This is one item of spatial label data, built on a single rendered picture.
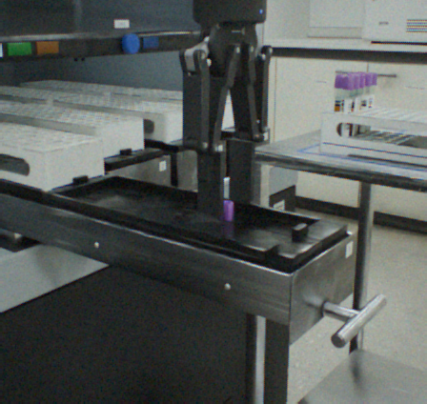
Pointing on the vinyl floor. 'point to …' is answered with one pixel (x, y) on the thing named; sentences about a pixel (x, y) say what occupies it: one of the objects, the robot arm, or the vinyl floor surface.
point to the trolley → (377, 173)
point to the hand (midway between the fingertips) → (227, 179)
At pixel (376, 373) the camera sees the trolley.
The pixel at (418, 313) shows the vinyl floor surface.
